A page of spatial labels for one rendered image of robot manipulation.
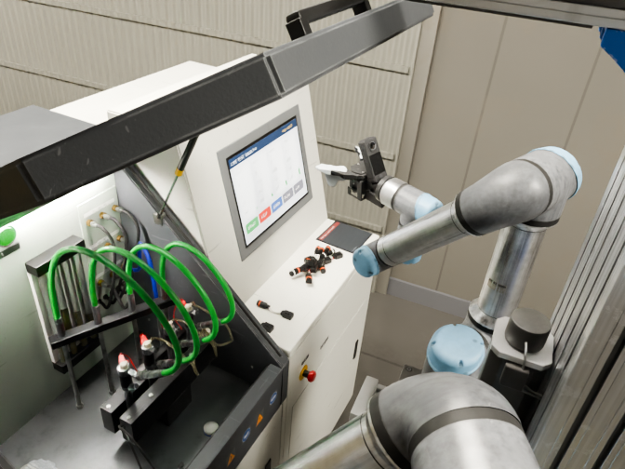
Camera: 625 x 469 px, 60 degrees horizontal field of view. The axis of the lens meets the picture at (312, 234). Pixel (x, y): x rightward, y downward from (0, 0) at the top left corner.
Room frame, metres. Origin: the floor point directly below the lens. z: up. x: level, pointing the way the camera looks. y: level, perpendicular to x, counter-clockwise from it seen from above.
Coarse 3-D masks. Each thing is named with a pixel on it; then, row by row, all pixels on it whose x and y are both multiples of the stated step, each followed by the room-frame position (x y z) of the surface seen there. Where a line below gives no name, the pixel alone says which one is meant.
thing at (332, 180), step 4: (320, 164) 1.31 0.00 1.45; (324, 164) 1.30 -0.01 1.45; (316, 168) 1.30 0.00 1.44; (320, 168) 1.29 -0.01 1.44; (324, 168) 1.28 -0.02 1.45; (328, 168) 1.28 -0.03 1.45; (332, 168) 1.28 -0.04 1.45; (336, 168) 1.28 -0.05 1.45; (340, 168) 1.28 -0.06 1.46; (344, 168) 1.28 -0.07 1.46; (324, 172) 1.28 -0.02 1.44; (328, 172) 1.27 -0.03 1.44; (328, 176) 1.28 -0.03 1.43; (332, 176) 1.28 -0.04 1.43; (336, 176) 1.28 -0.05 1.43; (328, 180) 1.29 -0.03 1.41; (332, 180) 1.28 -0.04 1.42; (336, 180) 1.28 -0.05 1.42; (340, 180) 1.28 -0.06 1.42; (344, 180) 1.28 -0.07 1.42; (328, 184) 1.29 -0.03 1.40; (332, 184) 1.28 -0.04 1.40
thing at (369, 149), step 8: (360, 144) 1.26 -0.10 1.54; (368, 144) 1.26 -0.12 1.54; (376, 144) 1.27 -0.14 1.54; (368, 152) 1.25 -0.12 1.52; (376, 152) 1.26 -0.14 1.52; (368, 160) 1.24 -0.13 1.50; (376, 160) 1.25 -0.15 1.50; (368, 168) 1.24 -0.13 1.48; (376, 168) 1.24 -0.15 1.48; (384, 168) 1.26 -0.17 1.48; (368, 176) 1.24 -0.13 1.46; (376, 176) 1.23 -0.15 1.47; (384, 176) 1.25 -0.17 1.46
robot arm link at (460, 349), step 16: (432, 336) 0.89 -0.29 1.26; (448, 336) 0.88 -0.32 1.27; (464, 336) 0.88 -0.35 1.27; (480, 336) 0.88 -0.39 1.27; (432, 352) 0.85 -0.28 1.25; (448, 352) 0.84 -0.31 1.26; (464, 352) 0.84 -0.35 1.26; (480, 352) 0.84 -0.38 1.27; (432, 368) 0.83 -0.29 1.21; (448, 368) 0.81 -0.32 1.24; (464, 368) 0.81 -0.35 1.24; (480, 368) 0.84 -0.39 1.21
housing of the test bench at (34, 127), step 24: (168, 72) 1.90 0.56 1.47; (192, 72) 1.92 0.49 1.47; (96, 96) 1.60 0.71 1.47; (120, 96) 1.62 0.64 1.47; (0, 120) 1.30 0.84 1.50; (24, 120) 1.31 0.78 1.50; (48, 120) 1.32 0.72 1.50; (72, 120) 1.34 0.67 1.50; (96, 120) 1.42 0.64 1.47; (0, 144) 1.16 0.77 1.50; (24, 144) 1.17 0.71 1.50; (48, 144) 1.18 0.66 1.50
